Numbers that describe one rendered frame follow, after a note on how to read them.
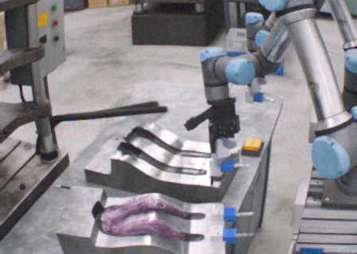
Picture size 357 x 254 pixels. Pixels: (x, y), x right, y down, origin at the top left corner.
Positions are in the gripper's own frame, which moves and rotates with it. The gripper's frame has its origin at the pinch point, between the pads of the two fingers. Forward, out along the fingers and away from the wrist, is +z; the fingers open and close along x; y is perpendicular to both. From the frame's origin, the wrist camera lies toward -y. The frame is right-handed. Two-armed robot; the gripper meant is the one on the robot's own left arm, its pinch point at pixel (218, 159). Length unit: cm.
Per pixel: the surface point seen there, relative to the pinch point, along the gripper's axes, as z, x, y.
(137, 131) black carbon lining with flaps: -5.5, 10.7, -32.7
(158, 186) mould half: 7.5, -6.2, -19.0
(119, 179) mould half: 5.8, -6.3, -33.6
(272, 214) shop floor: 81, 101, -4
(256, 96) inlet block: -6.5, 49.2, 2.2
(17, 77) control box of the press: -31, 9, -91
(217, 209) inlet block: 9.4, -16.8, 4.6
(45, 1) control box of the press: -64, 19, -77
